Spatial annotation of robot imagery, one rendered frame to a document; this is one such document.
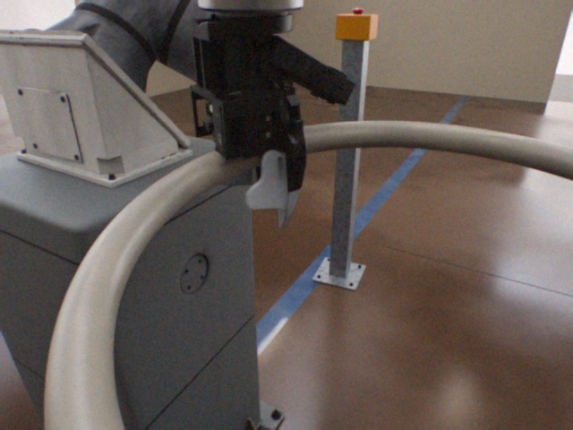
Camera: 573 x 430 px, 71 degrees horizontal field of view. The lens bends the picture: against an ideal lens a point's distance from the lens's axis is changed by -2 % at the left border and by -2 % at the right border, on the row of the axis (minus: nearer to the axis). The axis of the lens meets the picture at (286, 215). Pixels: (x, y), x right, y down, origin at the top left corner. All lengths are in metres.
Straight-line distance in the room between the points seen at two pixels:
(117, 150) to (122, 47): 0.17
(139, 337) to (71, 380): 0.52
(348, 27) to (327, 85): 1.10
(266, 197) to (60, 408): 0.27
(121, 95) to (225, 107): 0.35
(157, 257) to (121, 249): 0.41
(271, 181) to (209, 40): 0.14
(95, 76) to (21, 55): 0.17
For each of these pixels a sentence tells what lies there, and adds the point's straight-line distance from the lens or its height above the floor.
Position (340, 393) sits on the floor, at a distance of 1.43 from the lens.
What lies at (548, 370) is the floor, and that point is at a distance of 1.73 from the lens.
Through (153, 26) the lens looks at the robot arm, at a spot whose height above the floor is 1.07.
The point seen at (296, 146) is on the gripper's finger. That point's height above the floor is 0.98.
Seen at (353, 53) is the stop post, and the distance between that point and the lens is 1.54.
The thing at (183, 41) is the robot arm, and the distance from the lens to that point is 0.78.
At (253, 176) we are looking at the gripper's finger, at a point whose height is 0.93.
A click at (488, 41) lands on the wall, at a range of 6.39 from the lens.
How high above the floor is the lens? 1.10
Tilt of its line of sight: 27 degrees down
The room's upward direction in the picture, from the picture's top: straight up
